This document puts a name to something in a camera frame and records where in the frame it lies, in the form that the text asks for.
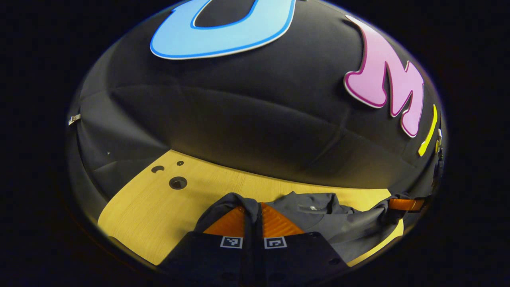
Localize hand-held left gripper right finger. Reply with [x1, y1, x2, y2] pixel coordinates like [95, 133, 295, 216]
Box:
[259, 202, 350, 283]

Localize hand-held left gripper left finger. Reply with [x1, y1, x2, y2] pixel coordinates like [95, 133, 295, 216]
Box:
[159, 205, 260, 283]

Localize grey long-sleeved shirt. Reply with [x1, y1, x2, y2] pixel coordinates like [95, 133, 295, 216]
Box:
[194, 191, 411, 263]

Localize black backdrop cloth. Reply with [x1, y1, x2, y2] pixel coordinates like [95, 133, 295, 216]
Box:
[66, 0, 447, 208]

